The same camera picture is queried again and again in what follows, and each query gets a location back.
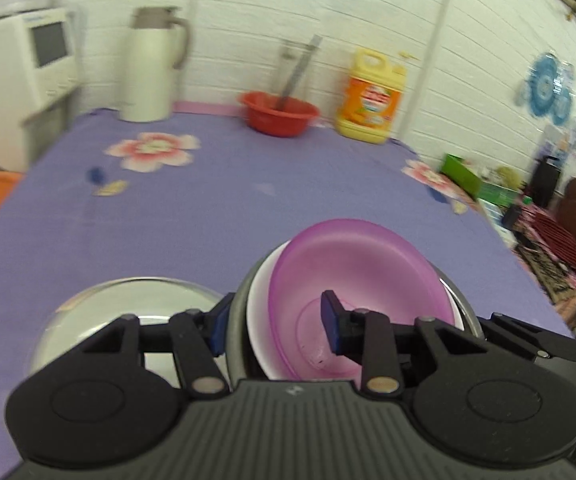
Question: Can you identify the black stirring stick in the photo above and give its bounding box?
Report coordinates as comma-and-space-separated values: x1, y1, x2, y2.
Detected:
276, 35, 323, 110

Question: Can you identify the red patterned bedding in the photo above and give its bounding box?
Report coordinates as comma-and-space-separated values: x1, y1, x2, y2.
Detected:
510, 204, 576, 333

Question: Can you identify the white water dispenser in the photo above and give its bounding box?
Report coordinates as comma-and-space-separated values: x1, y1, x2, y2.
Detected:
0, 8, 81, 172

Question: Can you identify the black bag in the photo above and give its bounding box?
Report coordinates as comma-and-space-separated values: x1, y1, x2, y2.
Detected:
528, 156, 561, 208

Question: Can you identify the purple plastic bowl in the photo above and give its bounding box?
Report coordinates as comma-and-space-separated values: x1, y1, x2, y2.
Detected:
249, 219, 458, 382

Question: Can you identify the stainless steel bowl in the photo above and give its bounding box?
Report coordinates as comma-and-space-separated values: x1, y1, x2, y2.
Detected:
225, 246, 484, 387

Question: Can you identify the blue round wall decoration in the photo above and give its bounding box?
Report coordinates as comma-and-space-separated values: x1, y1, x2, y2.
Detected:
514, 52, 576, 127

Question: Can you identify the white red patterned bowl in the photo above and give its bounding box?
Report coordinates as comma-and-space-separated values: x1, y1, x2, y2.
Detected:
245, 240, 466, 380

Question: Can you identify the yellow detergent bottle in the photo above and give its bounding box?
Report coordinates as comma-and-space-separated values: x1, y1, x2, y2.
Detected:
335, 48, 418, 144

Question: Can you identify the white thermos jug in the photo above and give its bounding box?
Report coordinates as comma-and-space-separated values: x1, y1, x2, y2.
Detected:
119, 6, 191, 122

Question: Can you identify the green box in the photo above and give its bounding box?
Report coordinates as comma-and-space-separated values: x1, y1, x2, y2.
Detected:
440, 154, 519, 207

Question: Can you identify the red plastic basket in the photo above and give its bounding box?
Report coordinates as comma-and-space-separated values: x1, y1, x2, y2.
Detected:
239, 91, 319, 138

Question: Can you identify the glass pitcher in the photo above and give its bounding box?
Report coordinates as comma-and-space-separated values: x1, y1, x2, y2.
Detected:
271, 39, 317, 101

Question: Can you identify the purple floral tablecloth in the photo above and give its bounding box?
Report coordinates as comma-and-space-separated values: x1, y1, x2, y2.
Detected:
0, 110, 566, 477

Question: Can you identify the large white plate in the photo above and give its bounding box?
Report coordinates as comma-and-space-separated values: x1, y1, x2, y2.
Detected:
30, 276, 222, 374

